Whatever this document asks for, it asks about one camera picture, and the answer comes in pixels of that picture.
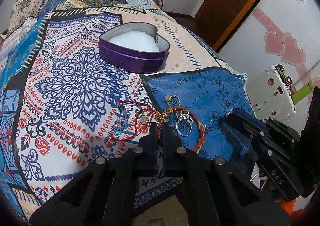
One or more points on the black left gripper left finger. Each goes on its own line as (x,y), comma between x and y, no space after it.
(137,162)

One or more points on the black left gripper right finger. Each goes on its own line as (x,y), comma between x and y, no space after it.
(178,161)

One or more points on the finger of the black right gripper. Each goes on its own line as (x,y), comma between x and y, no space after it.
(246,124)

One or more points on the white suitcase with stickers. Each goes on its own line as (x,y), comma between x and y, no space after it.
(270,94)

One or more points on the green box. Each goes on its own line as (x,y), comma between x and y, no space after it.
(302,92)

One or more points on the patterned patchwork bedspread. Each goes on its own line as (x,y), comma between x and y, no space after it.
(62,106)

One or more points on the white wardrobe with pink hearts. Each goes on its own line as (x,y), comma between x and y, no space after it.
(278,32)

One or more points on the purple heart-shaped tin box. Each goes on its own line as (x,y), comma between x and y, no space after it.
(135,47)

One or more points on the brown wooden door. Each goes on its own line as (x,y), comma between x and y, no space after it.
(217,19)

